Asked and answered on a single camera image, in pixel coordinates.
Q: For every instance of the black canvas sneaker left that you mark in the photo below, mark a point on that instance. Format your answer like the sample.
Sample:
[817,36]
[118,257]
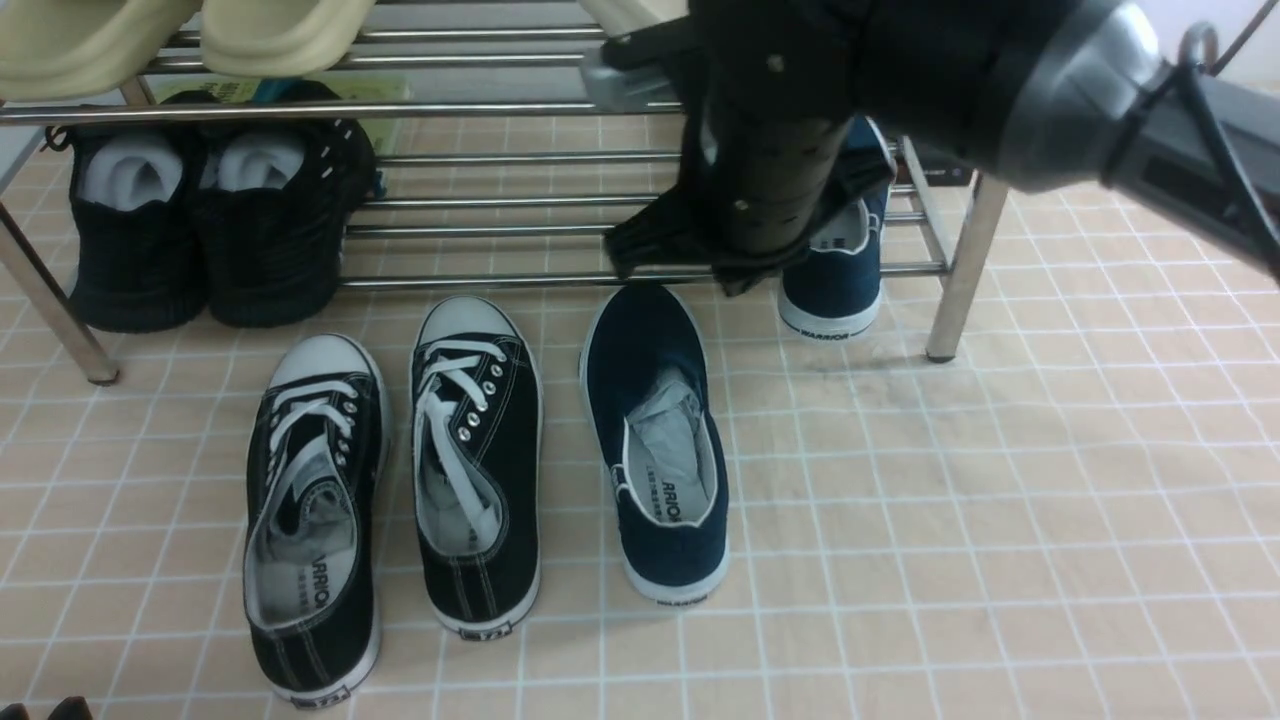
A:
[318,445]

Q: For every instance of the black mesh shoe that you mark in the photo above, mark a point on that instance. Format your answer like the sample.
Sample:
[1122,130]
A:
[271,212]
[141,268]

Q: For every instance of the cream slipper far left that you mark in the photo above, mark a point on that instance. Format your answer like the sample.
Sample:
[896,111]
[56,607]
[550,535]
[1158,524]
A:
[62,50]

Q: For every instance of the cream slipper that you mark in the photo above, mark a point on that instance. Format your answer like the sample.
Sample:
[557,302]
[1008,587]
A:
[62,50]
[622,17]
[278,39]

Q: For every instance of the black mesh shoe left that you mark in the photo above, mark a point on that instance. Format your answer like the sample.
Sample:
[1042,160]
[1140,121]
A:
[141,268]

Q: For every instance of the black canvas sneaker right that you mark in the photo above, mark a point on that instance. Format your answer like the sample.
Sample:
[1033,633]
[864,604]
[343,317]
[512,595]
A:
[477,414]

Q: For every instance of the black mesh shoe right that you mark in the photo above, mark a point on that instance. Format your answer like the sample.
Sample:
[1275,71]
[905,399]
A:
[271,212]

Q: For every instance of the navy slip-on shoe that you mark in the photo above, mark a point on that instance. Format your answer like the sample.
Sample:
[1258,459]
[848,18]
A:
[834,293]
[644,380]

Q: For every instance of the black object bottom left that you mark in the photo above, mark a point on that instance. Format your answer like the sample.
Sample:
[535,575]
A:
[71,708]

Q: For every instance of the silver metal shoe rack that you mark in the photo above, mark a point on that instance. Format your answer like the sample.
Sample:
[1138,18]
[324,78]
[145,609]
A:
[955,260]

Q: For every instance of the black canvas sneaker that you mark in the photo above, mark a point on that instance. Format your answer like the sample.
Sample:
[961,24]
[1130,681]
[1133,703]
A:
[318,445]
[477,414]

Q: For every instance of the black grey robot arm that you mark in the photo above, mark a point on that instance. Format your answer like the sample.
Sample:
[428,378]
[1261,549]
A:
[1036,94]

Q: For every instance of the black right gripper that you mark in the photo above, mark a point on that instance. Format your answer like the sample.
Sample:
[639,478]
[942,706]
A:
[767,114]

